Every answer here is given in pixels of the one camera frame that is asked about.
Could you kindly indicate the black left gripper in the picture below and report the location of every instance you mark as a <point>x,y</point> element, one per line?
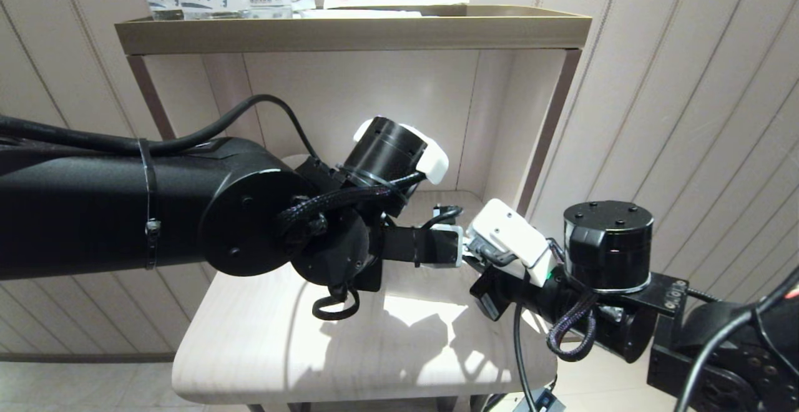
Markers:
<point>369,274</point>

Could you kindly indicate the blue black floor device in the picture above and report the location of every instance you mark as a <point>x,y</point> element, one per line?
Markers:
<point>540,401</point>

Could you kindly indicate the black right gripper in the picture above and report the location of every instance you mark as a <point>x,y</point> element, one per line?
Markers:
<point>496,293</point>

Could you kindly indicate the olive brown tray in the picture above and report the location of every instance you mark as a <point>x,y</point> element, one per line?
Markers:
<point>349,34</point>

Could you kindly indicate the light wood open cabinet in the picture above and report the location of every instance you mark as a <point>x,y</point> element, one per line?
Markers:
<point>374,349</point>

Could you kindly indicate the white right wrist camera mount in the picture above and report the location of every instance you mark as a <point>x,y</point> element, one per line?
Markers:
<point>509,237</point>

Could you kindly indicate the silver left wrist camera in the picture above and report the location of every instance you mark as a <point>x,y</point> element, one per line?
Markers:
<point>437,246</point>

